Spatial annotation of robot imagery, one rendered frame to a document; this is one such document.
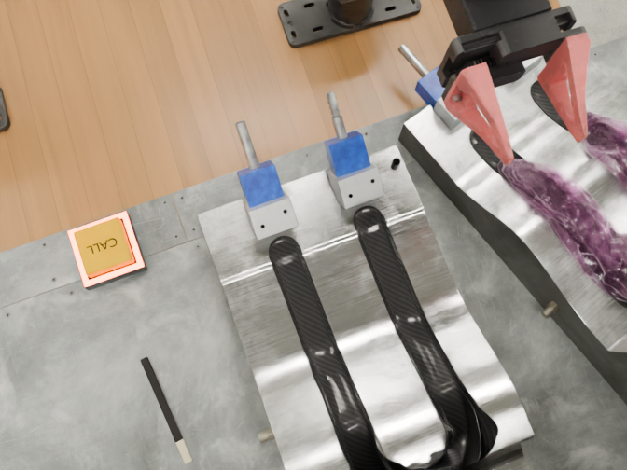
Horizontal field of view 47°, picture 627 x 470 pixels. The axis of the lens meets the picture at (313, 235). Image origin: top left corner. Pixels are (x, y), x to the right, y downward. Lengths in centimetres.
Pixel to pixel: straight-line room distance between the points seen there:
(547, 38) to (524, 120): 40
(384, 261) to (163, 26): 48
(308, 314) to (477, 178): 28
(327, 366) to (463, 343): 16
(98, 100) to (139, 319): 31
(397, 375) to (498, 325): 20
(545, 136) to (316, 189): 31
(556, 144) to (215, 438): 57
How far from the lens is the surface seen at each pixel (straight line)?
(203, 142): 101
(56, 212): 102
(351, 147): 84
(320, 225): 87
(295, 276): 86
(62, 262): 99
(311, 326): 85
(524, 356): 97
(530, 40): 60
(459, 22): 61
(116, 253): 94
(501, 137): 58
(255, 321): 85
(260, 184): 83
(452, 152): 96
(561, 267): 91
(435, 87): 97
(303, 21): 107
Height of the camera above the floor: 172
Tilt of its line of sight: 75 degrees down
